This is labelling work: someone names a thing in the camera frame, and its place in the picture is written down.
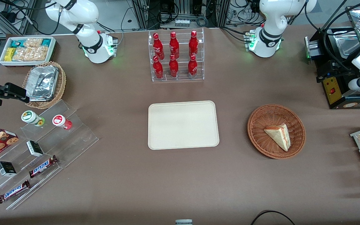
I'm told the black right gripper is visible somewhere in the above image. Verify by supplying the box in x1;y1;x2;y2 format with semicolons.
0;82;30;107

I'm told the light wicker basket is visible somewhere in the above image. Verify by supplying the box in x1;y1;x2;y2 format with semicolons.
22;61;67;110

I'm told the cream plastic tray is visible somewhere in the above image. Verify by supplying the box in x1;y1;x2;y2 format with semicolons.
147;100;220;151

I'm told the brown wicker basket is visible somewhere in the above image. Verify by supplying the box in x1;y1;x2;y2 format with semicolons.
247;104;307;160

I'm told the triangular wrapped sandwich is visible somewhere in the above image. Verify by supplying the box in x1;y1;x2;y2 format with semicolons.
263;123;292;152

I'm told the steel machine tray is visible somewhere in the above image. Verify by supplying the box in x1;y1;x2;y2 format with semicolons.
336;6;360;60

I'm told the green lid white cup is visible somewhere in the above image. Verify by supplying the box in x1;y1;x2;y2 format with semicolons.
21;110;46;127

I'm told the white plastic snack bin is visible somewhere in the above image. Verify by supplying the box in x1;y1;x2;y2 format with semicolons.
0;36;57;68

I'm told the stack of foil trays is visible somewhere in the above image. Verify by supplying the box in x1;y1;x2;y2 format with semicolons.
25;65;59;102

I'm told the yellow snack pack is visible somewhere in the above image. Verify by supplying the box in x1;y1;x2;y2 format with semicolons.
4;47;17;62

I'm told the large clear nut bag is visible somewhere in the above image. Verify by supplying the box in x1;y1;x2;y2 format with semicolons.
12;46;48;62

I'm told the red lid white cup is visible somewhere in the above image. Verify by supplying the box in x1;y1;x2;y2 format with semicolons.
52;114;73;130

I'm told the small black box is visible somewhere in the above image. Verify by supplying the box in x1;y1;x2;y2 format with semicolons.
26;140;44;158
0;161;17;178

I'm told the small clear nut bag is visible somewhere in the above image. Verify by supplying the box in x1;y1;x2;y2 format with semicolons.
23;38;43;48

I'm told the Snickers chocolate bar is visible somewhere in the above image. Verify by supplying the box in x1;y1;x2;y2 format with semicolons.
28;155;59;179
0;179;31;204

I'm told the clear acrylic stepped shelf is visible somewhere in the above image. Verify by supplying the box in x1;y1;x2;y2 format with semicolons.
19;99;99;171
0;131;64;211

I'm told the red cola bottle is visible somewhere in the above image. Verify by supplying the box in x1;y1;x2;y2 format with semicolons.
188;30;199;58
152;32;165;60
187;54;198;79
152;55;164;80
169;31;180;60
168;54;179;78

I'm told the clear acrylic bottle rack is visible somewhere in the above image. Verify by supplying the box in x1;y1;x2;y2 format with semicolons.
148;28;205;83

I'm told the black sealing machine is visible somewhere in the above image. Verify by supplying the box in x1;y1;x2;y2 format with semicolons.
304;27;360;110

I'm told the thin black table cable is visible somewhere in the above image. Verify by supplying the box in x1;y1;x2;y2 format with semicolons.
117;6;134;44

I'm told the aluminium frame rack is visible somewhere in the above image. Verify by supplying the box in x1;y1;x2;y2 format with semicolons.
131;0;231;29

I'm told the black looped cable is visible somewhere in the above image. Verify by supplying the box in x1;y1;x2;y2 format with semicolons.
250;210;297;225

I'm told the thick black machine cable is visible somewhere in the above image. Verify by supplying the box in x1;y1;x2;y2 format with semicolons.
319;0;360;74

